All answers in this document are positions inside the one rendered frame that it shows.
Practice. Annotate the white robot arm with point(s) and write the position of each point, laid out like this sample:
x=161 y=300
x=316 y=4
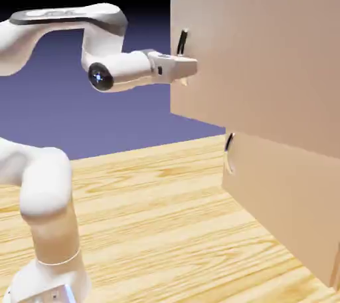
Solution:
x=53 y=175

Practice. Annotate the light wood cabinet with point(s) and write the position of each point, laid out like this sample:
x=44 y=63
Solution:
x=335 y=268

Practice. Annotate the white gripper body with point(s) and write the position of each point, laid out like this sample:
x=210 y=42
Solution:
x=184 y=67

